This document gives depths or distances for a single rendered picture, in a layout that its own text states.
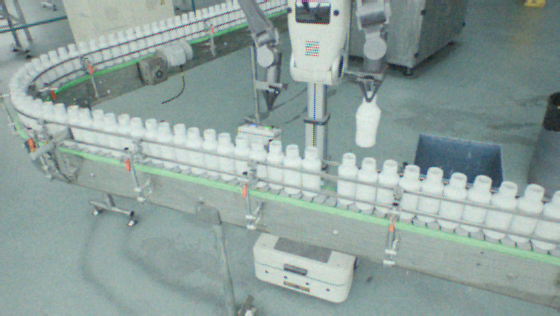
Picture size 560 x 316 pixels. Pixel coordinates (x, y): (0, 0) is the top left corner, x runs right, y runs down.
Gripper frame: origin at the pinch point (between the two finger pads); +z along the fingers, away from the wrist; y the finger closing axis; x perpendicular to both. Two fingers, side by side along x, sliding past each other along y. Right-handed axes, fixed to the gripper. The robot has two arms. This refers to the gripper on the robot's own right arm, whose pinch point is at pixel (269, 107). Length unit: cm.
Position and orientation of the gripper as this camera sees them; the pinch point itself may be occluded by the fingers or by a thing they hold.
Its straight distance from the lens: 144.1
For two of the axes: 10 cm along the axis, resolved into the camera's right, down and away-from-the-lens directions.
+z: -0.9, 9.6, 2.5
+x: 3.6, -2.0, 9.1
